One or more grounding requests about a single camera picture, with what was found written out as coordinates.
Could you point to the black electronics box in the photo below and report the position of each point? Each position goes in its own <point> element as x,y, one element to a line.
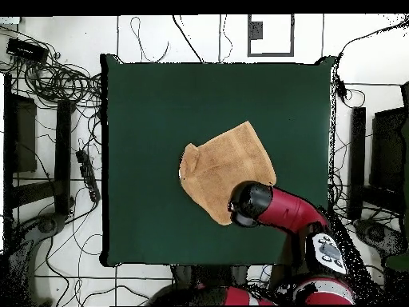
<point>27,50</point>

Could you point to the grey rectangular floor frame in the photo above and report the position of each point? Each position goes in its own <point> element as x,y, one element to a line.
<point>250,35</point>

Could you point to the black power strip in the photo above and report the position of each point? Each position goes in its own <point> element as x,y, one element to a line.
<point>88,176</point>

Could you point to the dark green table cloth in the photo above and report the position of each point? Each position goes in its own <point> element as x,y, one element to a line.
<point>143,112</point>

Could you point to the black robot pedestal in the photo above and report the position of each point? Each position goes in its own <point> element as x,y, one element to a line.
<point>207,275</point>

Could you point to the orange terry towel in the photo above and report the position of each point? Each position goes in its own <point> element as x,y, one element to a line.
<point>223,160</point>

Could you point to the grey black stand base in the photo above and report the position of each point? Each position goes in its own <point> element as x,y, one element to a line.
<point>377,233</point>
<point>46,225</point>

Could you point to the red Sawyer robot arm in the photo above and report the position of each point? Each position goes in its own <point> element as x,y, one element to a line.
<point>287,208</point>

